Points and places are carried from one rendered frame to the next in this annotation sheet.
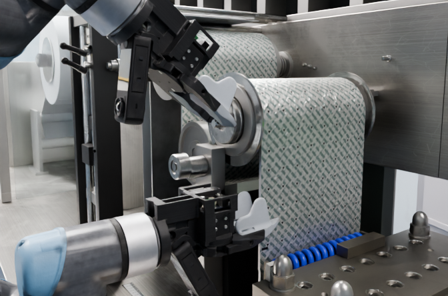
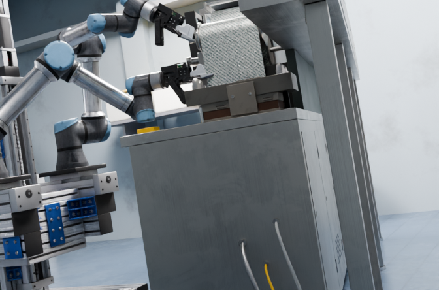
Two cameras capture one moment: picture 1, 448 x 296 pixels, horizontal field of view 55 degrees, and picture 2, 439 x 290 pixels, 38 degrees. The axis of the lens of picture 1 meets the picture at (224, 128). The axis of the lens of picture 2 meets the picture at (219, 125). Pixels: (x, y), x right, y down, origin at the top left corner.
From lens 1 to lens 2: 2.28 m
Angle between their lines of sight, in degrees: 48
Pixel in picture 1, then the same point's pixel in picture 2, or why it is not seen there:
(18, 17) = (125, 21)
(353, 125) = (250, 32)
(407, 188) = not seen: outside the picture
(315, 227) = (236, 78)
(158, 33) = (162, 16)
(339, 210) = (249, 70)
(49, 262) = (130, 80)
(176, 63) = (166, 23)
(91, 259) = (140, 80)
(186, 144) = not seen: hidden behind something
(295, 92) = (218, 24)
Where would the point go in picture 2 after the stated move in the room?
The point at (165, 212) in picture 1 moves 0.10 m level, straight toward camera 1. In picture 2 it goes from (163, 69) to (146, 69)
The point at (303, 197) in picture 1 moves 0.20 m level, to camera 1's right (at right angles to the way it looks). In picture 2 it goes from (226, 64) to (262, 54)
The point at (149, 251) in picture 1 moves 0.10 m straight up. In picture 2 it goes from (155, 79) to (152, 54)
